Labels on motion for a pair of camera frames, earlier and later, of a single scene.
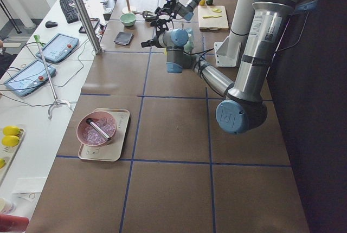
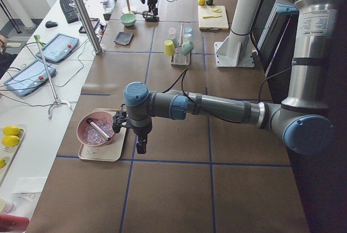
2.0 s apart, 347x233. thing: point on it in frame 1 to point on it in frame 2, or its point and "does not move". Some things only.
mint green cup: x=188 y=46 does not move
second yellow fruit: x=10 y=141 does not move
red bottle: x=13 y=224 does not move
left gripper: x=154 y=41 to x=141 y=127
